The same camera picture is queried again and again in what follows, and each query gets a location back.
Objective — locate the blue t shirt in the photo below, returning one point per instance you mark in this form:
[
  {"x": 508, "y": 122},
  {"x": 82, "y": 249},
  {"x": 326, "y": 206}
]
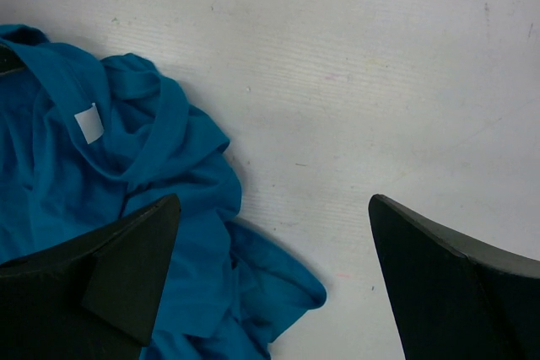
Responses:
[{"x": 86, "y": 141}]

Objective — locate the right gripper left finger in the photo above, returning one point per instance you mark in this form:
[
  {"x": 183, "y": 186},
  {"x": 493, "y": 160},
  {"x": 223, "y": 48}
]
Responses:
[{"x": 95, "y": 296}]

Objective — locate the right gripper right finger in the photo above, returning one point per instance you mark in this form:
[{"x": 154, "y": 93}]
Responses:
[{"x": 453, "y": 296}]

